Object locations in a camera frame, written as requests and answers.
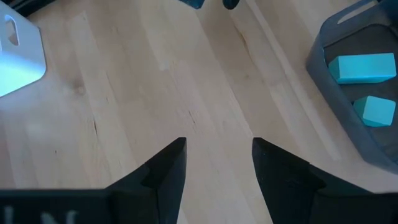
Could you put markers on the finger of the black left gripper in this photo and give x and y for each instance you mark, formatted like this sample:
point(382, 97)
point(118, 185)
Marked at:
point(230, 3)
point(192, 3)

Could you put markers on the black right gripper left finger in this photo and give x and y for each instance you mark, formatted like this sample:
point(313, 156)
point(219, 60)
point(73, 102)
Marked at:
point(130, 205)

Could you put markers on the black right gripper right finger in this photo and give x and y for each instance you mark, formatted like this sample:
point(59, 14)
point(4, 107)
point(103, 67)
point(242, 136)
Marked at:
point(298, 199)

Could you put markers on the long blue block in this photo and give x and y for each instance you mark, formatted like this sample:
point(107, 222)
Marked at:
point(362, 68)

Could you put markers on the gray plastic bin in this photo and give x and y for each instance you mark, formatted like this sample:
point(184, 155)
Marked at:
point(326, 93)

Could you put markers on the blue cube block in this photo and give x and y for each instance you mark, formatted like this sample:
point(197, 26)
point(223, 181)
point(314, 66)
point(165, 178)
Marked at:
point(376, 111)

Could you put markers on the white plastic bin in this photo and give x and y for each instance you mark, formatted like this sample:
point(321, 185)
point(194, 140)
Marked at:
point(21, 62)

